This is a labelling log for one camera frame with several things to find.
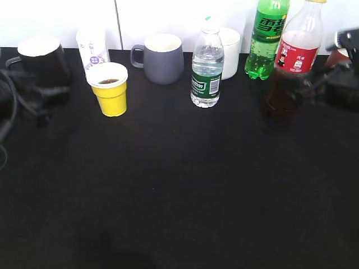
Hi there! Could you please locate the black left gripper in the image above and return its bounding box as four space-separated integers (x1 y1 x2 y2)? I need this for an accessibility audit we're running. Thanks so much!
17 85 70 126

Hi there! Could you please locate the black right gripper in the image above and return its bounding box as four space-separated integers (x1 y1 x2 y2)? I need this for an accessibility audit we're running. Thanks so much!
291 28 358 112

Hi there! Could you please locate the cola bottle red label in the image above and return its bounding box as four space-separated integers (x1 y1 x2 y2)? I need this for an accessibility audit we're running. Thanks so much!
265 1 326 118

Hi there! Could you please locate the yellow paper cup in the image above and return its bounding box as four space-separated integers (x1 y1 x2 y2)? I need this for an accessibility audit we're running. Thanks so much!
86 62 128 117

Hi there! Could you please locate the white purple paper cup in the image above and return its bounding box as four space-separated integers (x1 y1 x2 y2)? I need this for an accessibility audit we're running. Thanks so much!
76 27 111 72

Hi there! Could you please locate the green sprite bottle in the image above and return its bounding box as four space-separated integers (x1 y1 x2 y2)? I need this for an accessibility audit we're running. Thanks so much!
245 0 290 80

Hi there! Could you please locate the red mug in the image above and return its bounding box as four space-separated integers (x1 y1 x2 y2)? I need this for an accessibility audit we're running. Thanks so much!
324 48 350 68

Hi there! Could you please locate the black mug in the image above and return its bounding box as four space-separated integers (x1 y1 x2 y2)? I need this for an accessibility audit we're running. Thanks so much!
5 36 72 87

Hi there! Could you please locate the white mug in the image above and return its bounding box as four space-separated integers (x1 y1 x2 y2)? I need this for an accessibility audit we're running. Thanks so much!
219 27 241 80

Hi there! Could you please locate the grey mug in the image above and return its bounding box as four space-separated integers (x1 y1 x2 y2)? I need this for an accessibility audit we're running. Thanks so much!
130 34 184 85

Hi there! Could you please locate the clear water bottle green label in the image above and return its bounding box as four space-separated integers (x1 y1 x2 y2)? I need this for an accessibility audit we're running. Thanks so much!
191 16 224 108

